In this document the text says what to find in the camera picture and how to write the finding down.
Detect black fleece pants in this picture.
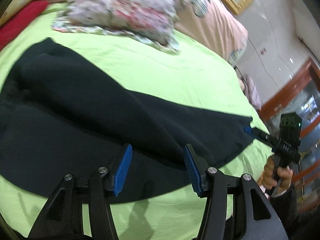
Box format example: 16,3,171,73
1,38,253,203

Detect person's right hand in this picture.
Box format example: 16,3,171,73
258,155,293,196

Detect pink plaid cloth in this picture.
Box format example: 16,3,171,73
239,74,263,111

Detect brown wooden cabinet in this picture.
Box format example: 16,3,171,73
259,58,319,213

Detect green bed sheet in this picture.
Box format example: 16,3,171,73
1,4,266,239

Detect pink headboard cover with bows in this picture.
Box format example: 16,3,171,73
175,0,248,66

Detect floral ruffled pillow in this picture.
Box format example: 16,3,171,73
52,0,183,54

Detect red folded blanket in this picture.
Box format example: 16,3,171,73
0,1,49,50

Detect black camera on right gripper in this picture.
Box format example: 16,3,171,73
279,112,302,148

